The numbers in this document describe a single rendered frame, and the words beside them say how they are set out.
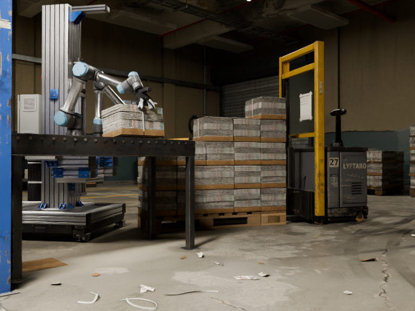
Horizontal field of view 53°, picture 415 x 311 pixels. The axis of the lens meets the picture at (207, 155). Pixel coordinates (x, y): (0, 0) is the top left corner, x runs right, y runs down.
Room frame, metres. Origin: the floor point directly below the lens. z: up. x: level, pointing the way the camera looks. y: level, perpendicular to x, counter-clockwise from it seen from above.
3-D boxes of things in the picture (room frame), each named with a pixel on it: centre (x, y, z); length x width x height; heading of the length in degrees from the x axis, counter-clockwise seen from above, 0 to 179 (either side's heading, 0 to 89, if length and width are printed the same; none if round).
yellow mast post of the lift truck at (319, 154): (4.25, -1.12, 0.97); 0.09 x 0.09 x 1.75; 21
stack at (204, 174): (4.15, 0.08, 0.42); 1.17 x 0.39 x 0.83; 111
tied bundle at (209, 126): (4.20, -0.05, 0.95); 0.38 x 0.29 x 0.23; 21
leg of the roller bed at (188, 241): (3.12, 0.13, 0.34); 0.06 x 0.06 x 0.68; 42
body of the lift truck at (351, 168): (4.69, -1.35, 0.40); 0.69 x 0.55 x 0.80; 21
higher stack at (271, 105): (4.41, -0.60, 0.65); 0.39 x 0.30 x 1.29; 21
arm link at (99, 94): (4.14, 1.07, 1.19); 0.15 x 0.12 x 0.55; 16
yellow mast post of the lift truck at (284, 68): (4.87, -0.89, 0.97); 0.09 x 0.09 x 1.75; 21
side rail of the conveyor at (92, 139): (2.69, 0.60, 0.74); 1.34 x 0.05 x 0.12; 132
